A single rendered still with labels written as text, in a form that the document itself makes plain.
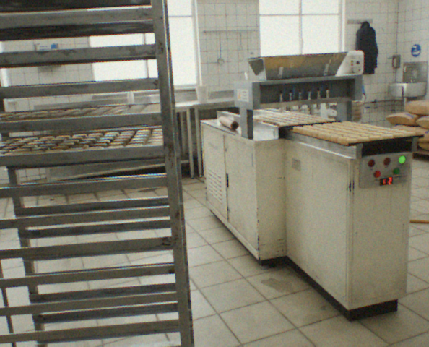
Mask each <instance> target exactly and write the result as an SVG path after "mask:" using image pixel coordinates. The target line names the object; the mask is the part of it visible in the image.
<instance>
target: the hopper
mask: <svg viewBox="0 0 429 347"><path fill-rule="evenodd" d="M348 52H349V51H346V52H333V53H307V54H294V55H281V56H260V57H248V58H246V59H247V62H248V63H249V65H250V67H251V69H252V71H253V73H254V74H255V76H256V78H257V80H280V79H290V78H301V77H330V76H336V75H337V72H338V71H339V68H340V67H341V65H342V63H343V61H344V60H345V57H346V55H347V54H348Z"/></svg>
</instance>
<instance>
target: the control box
mask: <svg viewBox="0 0 429 347"><path fill-rule="evenodd" d="M402 156H403V157H405V162H403V163H400V162H399V158H400V157H402ZM386 158H389V159H390V163H389V164H388V165H386V164H385V163H384V161H385V159H386ZM370 160H374V161H375V165H374V166H373V167H370V166H369V165H368V162H369V161H370ZM408 160H409V153H406V152H402V153H391V154H385V155H374V156H368V157H363V158H360V188H363V189H364V188H370V187H379V186H384V185H389V183H388V178H391V183H390V184H398V183H403V182H407V177H408ZM395 168H398V169H399V170H400V172H399V174H398V175H394V173H393V171H394V169H395ZM376 171H380V172H381V176H380V177H379V178H376V177H375V176H374V173H375V172H376ZM382 179H385V184H384V182H383V184H384V185H382Z"/></svg>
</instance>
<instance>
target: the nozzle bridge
mask: <svg viewBox="0 0 429 347"><path fill-rule="evenodd" d="M330 80H331V82H332V89H331V83H330ZM321 81H322V82H323V84H324V89H323V92H322V94H321V97H320V99H317V97H316V93H317V88H318V87H319V88H320V91H322V83H321ZM302 82H303V83H304V94H303V83H302ZM311 82H313V85H312V83H311ZM293 83H294V85H295V93H294V96H293V97H292V101H289V90H292V95H293V90H294V86H293ZM233 85H234V100H235V107H239V108H240V121H241V136H242V137H245V138H248V139H249V138H254V123H253V111H255V110H261V109H265V108H280V107H288V106H304V105H312V104H321V103H336V102H337V120H341V123H342V122H343V121H350V122H352V101H359V100H362V96H363V75H362V74H340V75H336V76H330V77H301V78H290V79H280V80H244V81H234V82H233ZM284 85H285V94H284ZM326 87H328V88H329V92H330V90H331V93H330V94H329V98H325V92H326V91H325V90H326ZM308 88H310V89H311V93H312V90H313V94H312V95H311V99H310V100H308V99H307V92H308ZM299 89H301V92H302V94H303V96H302V100H298V93H299ZM280 91H282V94H283V95H284V98H283V102H280Z"/></svg>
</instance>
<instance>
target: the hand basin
mask: <svg viewBox="0 0 429 347"><path fill-rule="evenodd" d="M390 57H391V56H390ZM400 62H401V55H393V56H392V67H396V68H400ZM428 66H429V43H428V60H427V61H404V64H403V82H393V83H388V84H387V96H388V97H392V96H394V97H404V113H406V112H407V110H406V105H407V103H408V100H407V97H416V99H415V100H414V101H416V100H417V96H426V95H427V86H428Z"/></svg>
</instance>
